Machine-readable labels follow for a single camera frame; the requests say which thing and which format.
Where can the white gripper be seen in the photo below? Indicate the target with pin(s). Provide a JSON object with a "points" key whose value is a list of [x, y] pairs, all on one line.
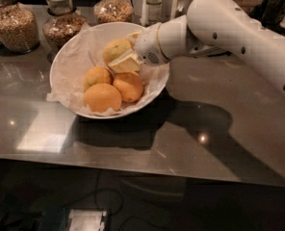
{"points": [[147, 46]]}

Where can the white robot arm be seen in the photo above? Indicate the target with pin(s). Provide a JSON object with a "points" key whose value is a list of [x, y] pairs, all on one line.
{"points": [[211, 27]]}

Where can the right orange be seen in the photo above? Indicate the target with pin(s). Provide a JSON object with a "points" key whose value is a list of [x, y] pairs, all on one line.
{"points": [[130, 86]]}

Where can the left orange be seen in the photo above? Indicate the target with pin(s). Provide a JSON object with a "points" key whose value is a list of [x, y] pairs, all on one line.
{"points": [[97, 75]]}

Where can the white paper bowl liner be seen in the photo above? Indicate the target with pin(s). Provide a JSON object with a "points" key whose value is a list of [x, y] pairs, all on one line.
{"points": [[75, 64]]}

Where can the white ceramic bowl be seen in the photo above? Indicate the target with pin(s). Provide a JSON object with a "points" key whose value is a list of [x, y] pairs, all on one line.
{"points": [[68, 52]]}

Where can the front orange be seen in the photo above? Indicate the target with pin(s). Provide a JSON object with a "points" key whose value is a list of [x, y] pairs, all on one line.
{"points": [[102, 97]]}

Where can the right glass cereal jar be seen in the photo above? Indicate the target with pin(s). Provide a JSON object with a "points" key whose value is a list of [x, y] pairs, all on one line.
{"points": [[107, 11]]}

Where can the glass cereal jar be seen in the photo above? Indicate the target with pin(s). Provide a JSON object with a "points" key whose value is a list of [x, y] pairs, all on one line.
{"points": [[107, 11], [63, 24]]}

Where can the clear glass bottle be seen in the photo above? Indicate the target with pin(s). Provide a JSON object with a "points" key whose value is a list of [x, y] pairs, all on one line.
{"points": [[153, 11]]}

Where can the white upright stand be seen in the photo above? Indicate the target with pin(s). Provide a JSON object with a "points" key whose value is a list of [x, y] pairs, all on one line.
{"points": [[171, 0]]}

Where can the middle glass cereal jar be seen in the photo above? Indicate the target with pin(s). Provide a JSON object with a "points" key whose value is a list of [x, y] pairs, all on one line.
{"points": [[63, 24]]}

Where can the large glass grain jar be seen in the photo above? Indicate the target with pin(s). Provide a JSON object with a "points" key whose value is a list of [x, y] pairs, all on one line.
{"points": [[19, 30]]}

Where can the silver box under table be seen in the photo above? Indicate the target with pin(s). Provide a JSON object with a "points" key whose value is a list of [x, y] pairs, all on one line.
{"points": [[68, 219]]}

